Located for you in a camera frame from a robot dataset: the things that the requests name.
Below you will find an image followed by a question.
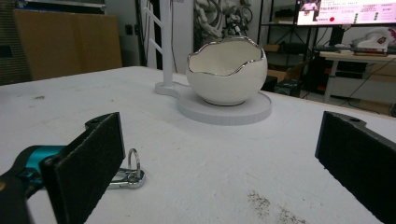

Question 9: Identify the white eggshell bowl silver rim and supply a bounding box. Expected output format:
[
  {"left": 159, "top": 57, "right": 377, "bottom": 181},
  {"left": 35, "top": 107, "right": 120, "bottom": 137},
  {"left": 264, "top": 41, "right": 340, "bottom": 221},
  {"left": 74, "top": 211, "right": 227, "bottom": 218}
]
[{"left": 185, "top": 35, "right": 269, "bottom": 106}]

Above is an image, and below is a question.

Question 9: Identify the light wooden desk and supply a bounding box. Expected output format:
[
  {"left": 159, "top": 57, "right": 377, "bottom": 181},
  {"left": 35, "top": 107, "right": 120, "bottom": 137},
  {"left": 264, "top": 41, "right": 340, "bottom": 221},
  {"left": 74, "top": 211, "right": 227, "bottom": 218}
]
[{"left": 318, "top": 50, "right": 396, "bottom": 105}]

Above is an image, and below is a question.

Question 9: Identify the monitor screen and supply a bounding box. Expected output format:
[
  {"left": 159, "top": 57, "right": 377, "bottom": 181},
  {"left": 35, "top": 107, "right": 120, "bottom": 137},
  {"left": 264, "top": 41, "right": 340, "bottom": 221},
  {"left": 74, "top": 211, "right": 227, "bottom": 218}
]
[{"left": 295, "top": 0, "right": 396, "bottom": 26}]

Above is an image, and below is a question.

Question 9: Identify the dark ribbed panel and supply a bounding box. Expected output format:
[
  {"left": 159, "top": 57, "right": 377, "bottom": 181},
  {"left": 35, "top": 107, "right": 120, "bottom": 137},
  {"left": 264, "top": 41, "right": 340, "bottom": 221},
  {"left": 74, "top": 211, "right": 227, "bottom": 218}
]
[{"left": 0, "top": 0, "right": 33, "bottom": 87}]

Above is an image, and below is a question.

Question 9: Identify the white robot arm with cables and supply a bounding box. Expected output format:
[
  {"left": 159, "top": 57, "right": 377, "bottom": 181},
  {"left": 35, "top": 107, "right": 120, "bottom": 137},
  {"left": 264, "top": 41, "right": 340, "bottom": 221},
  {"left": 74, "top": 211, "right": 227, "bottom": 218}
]
[{"left": 193, "top": 0, "right": 254, "bottom": 52}]

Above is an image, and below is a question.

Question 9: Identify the white device with red mark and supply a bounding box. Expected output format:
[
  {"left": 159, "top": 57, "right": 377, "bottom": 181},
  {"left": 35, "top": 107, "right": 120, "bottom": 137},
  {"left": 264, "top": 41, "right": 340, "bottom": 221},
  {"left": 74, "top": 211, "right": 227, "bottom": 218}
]
[{"left": 350, "top": 27, "right": 394, "bottom": 54}]

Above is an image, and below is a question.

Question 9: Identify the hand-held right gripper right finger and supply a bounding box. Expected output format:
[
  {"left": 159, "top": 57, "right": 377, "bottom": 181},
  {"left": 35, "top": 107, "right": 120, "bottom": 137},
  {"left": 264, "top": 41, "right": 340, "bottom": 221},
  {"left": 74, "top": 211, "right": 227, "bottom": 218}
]
[{"left": 315, "top": 110, "right": 396, "bottom": 224}]

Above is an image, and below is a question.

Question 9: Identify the cardboard box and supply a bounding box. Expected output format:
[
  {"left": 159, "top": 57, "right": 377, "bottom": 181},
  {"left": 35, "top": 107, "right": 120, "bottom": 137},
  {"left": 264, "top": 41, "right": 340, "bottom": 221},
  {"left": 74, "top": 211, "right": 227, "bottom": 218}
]
[{"left": 266, "top": 61, "right": 307, "bottom": 84}]

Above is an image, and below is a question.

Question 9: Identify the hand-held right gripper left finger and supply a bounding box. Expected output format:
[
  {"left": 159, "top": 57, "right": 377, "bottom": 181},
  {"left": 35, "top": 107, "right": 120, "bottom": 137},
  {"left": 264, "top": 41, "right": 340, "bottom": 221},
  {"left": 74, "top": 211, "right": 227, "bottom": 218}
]
[{"left": 40, "top": 111, "right": 126, "bottom": 224}]

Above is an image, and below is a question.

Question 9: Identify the black metal shelf rack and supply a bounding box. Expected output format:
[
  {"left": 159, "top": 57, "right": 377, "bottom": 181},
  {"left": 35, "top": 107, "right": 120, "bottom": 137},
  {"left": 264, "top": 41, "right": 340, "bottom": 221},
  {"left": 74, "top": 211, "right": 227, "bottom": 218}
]
[{"left": 256, "top": 0, "right": 314, "bottom": 94}]

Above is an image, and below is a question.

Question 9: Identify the teal keychain with silver ring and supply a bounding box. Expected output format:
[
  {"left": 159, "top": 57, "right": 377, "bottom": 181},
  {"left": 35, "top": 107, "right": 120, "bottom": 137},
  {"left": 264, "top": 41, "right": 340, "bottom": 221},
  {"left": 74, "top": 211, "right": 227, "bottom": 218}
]
[{"left": 15, "top": 145, "right": 147, "bottom": 200}]

